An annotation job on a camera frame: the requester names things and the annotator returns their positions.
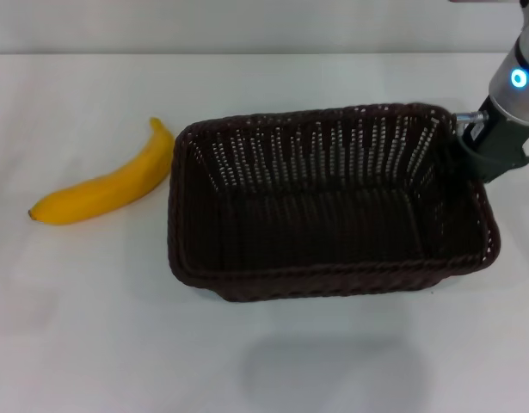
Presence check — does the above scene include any yellow banana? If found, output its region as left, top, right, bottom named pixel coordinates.
left=28, top=116, right=176, bottom=226

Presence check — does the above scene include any dark brown woven basket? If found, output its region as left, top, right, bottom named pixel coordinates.
left=165, top=102, right=503, bottom=305

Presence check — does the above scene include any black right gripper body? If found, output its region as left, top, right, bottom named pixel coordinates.
left=460, top=96, right=529, bottom=173

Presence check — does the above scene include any silver metal cable connector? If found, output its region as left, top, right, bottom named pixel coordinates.
left=454, top=111, right=489, bottom=125

